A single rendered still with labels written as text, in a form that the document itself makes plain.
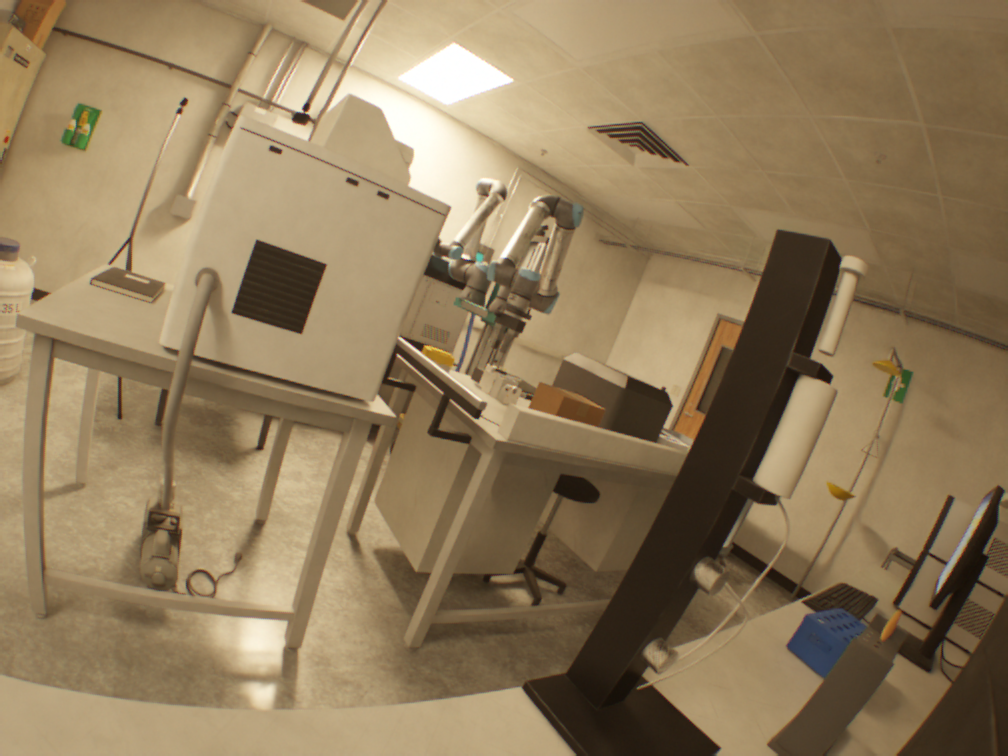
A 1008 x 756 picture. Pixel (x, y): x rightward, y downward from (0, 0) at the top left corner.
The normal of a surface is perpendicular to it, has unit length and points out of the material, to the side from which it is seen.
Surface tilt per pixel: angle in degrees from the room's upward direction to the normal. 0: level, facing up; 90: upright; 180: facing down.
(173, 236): 90
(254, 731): 0
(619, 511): 90
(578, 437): 90
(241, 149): 90
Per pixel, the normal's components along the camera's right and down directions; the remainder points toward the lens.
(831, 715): -0.77, -0.25
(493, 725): 0.38, -0.92
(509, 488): 0.51, 0.32
